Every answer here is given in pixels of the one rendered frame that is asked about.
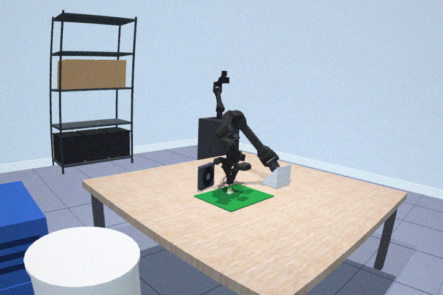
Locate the green circuit board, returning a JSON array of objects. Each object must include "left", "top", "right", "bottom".
[{"left": 194, "top": 184, "right": 274, "bottom": 212}]

